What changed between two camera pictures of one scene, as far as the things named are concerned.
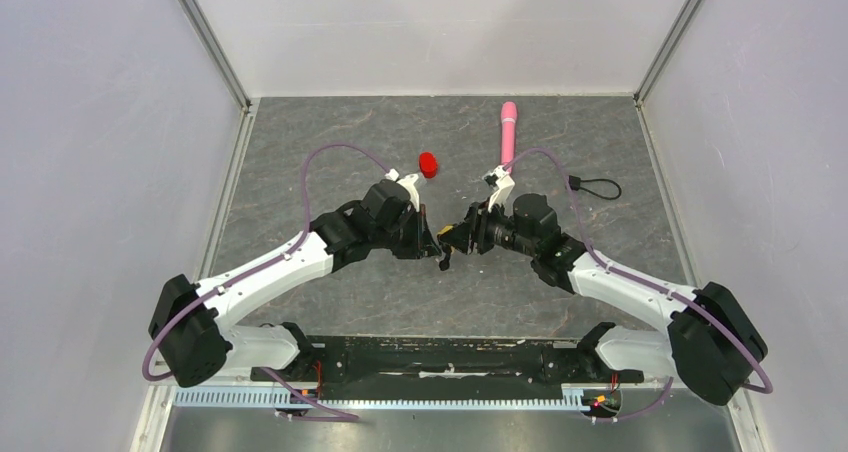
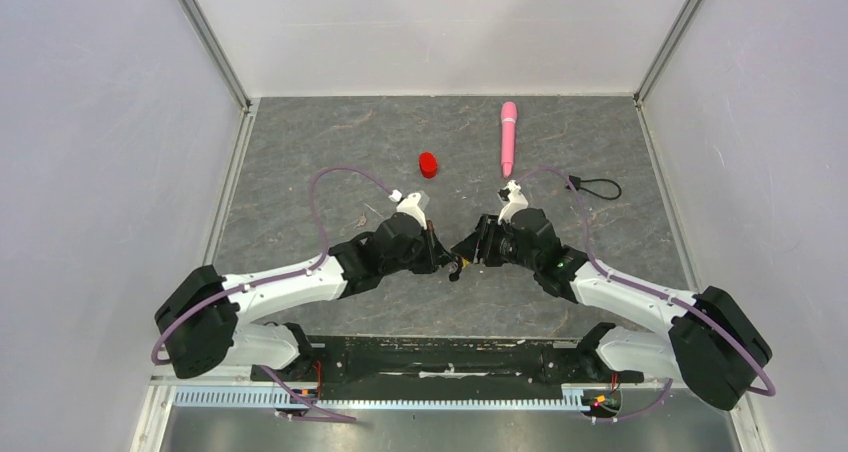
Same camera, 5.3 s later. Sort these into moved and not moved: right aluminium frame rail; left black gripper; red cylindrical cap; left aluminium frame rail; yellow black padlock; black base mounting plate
Moved: left black gripper; yellow black padlock
Not moved: red cylindrical cap; right aluminium frame rail; left aluminium frame rail; black base mounting plate
